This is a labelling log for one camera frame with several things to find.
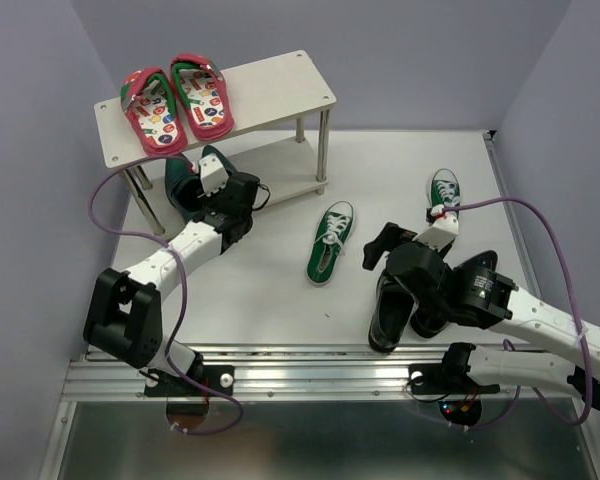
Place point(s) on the red patterned slipper left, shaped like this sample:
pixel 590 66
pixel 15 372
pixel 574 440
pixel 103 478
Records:
pixel 149 105

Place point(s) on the green canvas sneaker white laces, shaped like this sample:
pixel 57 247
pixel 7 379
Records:
pixel 444 189

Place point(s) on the aluminium front mounting rail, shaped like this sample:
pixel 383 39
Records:
pixel 267 373

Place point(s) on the red patterned slipper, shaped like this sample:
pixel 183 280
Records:
pixel 149 105
pixel 201 89

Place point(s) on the black patent loafer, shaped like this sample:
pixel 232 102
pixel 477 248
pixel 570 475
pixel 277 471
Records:
pixel 393 310
pixel 476 275

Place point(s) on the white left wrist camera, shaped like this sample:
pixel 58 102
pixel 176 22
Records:
pixel 212 175

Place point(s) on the dark green leather loafer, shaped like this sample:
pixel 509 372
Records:
pixel 227 164

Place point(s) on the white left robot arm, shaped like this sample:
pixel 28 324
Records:
pixel 125 314

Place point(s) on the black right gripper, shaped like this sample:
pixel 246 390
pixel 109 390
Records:
pixel 391 236

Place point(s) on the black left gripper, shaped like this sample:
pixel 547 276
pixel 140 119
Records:
pixel 208 200

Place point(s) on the red patterned slipper right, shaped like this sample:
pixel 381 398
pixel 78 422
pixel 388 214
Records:
pixel 201 89

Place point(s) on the black patent loafer left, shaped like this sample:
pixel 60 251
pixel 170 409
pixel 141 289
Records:
pixel 393 310

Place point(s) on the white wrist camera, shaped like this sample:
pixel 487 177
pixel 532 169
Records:
pixel 441 232
pixel 212 175

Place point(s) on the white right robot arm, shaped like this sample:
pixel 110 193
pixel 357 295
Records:
pixel 565 356

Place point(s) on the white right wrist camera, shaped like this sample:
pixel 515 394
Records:
pixel 441 232

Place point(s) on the white two-tier shoe shelf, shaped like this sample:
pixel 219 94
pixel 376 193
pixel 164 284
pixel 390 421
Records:
pixel 263 94

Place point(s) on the black patent loafer right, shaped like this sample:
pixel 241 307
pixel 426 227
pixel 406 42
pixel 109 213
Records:
pixel 476 275

